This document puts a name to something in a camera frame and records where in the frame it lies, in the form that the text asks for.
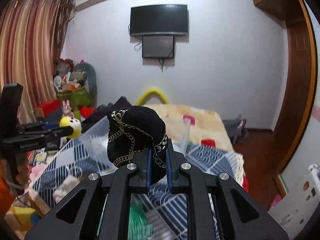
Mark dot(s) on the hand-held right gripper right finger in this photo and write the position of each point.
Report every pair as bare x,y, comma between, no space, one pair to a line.
169,166

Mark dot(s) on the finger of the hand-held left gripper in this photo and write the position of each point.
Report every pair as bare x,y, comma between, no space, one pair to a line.
37,125
61,131

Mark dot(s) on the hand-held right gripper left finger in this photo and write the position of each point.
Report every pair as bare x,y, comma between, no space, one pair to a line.
149,168

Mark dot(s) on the yellow round plush toy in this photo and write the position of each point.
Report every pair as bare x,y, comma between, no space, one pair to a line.
72,124

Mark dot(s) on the clear plastic storage box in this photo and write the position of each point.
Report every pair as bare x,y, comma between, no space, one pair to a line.
96,131

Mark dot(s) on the white soft cloth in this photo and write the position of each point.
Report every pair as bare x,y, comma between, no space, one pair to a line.
66,187

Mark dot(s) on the red box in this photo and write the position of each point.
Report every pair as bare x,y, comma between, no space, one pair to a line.
48,106

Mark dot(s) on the pink rabbit plush toy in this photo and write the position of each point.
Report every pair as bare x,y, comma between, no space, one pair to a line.
66,108

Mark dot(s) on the red cloth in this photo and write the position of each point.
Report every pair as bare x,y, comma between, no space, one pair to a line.
87,112

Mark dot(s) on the green bag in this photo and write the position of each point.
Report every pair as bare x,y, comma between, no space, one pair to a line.
75,98

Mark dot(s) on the dark purple cloth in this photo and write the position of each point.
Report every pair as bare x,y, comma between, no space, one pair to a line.
100,113

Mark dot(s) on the green cloth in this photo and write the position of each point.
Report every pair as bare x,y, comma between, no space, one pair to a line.
140,220

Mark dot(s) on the pile of mixed toys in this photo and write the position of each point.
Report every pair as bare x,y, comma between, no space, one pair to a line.
65,76

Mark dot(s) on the beige fluffy blanket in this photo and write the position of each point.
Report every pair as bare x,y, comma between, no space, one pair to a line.
195,115

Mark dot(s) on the large grey plush toy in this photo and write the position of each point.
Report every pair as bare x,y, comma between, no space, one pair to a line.
90,77

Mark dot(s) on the striped brown curtain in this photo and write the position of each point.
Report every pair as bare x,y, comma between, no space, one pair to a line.
30,50

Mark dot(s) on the dark grey bag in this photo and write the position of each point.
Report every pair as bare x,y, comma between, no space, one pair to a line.
233,127

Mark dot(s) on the yellow foam tube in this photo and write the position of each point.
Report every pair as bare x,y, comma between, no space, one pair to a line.
152,90

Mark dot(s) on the yellow patterned blanket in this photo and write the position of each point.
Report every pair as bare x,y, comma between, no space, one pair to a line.
23,216

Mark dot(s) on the dark panel under television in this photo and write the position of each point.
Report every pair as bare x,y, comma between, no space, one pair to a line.
158,46

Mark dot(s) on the white door with stickers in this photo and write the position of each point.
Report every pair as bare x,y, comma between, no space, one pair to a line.
297,195

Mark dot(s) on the wooden overhead cabinet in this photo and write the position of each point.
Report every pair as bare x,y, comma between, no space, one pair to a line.
272,0

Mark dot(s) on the black wall television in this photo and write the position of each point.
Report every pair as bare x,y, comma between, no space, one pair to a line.
159,19

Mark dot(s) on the wooden door frame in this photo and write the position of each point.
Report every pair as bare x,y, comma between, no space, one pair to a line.
297,80

